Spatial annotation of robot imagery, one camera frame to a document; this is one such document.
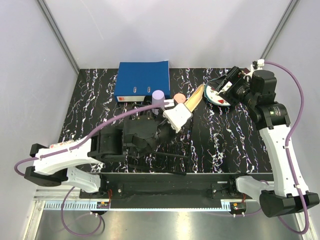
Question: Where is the blue ring binder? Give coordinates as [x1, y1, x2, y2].
[113, 60, 171, 102]

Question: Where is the peach floral plate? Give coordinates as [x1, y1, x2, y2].
[184, 84, 205, 112]

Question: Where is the pink plastic cup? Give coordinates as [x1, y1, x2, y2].
[173, 93, 187, 104]

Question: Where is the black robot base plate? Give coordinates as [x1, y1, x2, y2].
[79, 173, 243, 211]

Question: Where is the aluminium rail frame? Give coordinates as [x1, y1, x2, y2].
[32, 139, 292, 211]

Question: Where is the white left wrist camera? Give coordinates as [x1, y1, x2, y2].
[162, 99, 193, 133]

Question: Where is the illustrated book at left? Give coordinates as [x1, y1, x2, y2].
[49, 140, 75, 149]

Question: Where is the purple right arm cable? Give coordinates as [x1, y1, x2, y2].
[264, 60, 310, 235]

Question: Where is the white watermelon pattern plate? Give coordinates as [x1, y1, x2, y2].
[204, 80, 232, 107]

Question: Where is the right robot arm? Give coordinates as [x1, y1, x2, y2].
[215, 66, 320, 218]

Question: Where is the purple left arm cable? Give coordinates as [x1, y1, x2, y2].
[13, 102, 171, 179]

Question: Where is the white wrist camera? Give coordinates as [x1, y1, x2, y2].
[162, 99, 193, 133]
[245, 58, 265, 76]

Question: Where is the teal scalloped plate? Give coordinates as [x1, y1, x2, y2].
[204, 84, 231, 107]

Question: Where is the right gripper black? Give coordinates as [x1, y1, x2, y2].
[207, 65, 258, 108]

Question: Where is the black wire dish rack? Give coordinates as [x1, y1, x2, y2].
[123, 107, 193, 176]

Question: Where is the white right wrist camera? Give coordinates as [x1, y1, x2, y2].
[245, 58, 265, 76]

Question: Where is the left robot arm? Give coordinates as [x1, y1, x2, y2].
[24, 116, 181, 198]

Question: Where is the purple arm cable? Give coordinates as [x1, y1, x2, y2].
[264, 60, 310, 235]
[13, 102, 171, 179]

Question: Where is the lilac plastic cup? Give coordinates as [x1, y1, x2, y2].
[151, 90, 165, 116]

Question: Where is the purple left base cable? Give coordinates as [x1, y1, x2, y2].
[61, 186, 106, 237]

